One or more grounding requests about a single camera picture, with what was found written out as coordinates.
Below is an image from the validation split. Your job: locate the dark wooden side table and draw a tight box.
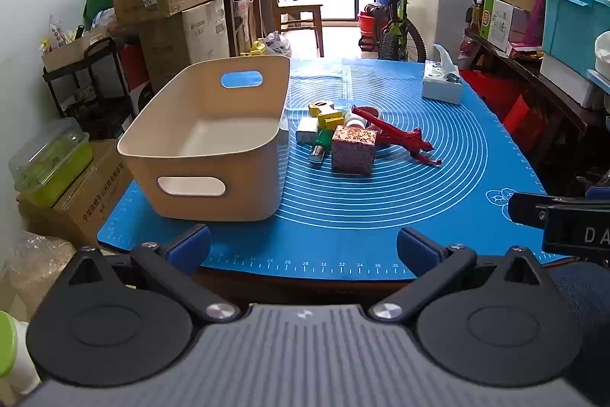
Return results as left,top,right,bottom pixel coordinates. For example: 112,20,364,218
460,28,610,179

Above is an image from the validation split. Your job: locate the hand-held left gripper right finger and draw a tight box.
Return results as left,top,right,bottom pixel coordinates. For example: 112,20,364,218
368,226,559,322

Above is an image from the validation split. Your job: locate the grey plastic bag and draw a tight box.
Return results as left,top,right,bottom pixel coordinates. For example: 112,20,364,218
264,31,292,57

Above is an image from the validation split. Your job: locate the wooden chair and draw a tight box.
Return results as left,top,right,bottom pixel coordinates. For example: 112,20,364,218
261,0,326,57

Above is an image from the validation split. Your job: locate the clear plastic bag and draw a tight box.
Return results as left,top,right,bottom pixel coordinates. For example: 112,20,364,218
0,230,77,307

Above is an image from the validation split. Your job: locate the red bucket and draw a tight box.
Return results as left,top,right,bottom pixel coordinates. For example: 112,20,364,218
357,9,382,33

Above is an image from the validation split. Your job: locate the red plastic toy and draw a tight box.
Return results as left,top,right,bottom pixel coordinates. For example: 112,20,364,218
352,104,443,167

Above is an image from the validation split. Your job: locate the green capped white bottle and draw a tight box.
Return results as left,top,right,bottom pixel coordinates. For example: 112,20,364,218
0,310,41,396

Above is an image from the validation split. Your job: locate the green white carton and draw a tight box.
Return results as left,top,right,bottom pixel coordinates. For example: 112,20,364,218
479,0,530,54

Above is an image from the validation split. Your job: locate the green cylinder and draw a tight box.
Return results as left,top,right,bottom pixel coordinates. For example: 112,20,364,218
310,129,333,164

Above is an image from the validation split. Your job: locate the white charger plug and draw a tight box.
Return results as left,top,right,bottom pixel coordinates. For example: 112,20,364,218
296,117,319,145

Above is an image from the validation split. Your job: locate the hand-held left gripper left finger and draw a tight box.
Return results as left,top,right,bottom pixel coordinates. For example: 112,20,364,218
66,223,241,324

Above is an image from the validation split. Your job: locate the teal storage bin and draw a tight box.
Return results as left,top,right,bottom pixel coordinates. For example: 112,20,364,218
541,0,610,76

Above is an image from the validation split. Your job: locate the blue silicone baking mat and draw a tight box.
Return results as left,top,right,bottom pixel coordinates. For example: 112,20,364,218
96,58,573,281

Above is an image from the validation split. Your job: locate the white tissue box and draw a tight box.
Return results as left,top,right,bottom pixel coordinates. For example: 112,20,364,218
421,43,464,105

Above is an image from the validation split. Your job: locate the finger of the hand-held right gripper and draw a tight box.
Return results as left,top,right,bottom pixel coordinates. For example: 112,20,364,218
509,192,554,227

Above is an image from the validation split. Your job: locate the green black bicycle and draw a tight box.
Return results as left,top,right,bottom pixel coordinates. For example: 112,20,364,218
340,0,428,63

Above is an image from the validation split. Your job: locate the brown printed cardboard box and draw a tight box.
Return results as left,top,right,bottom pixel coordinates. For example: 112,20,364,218
19,139,134,248

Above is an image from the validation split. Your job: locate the white cardboard box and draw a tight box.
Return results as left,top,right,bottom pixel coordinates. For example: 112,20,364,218
181,0,232,64

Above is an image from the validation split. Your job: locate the white chest freezer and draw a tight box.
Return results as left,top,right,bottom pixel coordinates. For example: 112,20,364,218
407,0,480,64

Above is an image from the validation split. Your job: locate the green lidded container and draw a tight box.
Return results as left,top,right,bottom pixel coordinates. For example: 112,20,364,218
8,117,93,208

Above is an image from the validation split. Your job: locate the yellow toy block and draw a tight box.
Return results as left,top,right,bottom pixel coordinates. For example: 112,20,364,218
308,101,345,130

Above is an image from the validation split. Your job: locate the person's blue jeans leg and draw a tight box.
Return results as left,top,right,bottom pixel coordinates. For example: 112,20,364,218
548,261,610,389

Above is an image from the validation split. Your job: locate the beige plastic basket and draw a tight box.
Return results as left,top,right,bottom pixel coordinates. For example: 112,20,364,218
117,55,291,223

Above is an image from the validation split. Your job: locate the glittery brown cube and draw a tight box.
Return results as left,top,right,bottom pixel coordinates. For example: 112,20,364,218
331,125,379,175

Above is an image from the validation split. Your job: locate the black utility cart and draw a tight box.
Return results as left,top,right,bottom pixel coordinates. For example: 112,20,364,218
42,36,134,141

